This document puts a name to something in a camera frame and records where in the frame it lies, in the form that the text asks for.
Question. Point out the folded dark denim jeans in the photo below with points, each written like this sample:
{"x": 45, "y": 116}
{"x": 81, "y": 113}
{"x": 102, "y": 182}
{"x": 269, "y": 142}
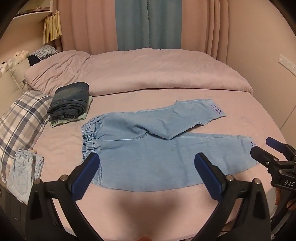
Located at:
{"x": 69, "y": 97}

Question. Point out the light blue denim pants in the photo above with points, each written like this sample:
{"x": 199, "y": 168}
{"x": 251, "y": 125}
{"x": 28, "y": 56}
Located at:
{"x": 150, "y": 157}

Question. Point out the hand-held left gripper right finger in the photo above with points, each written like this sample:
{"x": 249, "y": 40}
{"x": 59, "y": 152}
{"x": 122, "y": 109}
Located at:
{"x": 209, "y": 178}

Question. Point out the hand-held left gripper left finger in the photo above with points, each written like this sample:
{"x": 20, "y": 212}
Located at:
{"x": 84, "y": 178}

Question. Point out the blue curtain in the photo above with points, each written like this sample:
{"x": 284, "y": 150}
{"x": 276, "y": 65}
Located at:
{"x": 148, "y": 23}

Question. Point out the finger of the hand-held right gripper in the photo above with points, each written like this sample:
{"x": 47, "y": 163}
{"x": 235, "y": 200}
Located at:
{"x": 263, "y": 155}
{"x": 276, "y": 143}

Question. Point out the pink duvet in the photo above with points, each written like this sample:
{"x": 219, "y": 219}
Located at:
{"x": 150, "y": 69}

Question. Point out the plaid pillow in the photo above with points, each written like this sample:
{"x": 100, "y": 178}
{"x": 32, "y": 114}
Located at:
{"x": 20, "y": 120}

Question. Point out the folded light green garment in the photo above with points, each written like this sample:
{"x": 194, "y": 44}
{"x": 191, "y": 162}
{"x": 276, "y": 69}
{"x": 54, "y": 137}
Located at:
{"x": 87, "y": 106}

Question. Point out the person's right hand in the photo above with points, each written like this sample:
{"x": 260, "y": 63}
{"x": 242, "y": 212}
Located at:
{"x": 277, "y": 197}

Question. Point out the white wall shelf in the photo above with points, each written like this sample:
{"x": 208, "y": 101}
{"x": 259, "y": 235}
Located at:
{"x": 32, "y": 17}

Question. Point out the plaid cloth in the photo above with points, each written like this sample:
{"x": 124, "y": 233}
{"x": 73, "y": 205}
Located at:
{"x": 47, "y": 51}

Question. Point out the small pale blue pants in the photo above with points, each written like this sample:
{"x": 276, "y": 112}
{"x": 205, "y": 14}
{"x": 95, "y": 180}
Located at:
{"x": 20, "y": 176}

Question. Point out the white wall socket strip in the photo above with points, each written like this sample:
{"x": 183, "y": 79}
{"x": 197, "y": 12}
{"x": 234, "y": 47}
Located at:
{"x": 288, "y": 63}

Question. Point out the white plush toy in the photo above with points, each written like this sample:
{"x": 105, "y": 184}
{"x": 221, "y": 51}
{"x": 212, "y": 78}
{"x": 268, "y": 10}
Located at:
{"x": 20, "y": 55}

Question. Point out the pink curtain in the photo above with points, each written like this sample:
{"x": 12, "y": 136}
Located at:
{"x": 203, "y": 25}
{"x": 87, "y": 25}

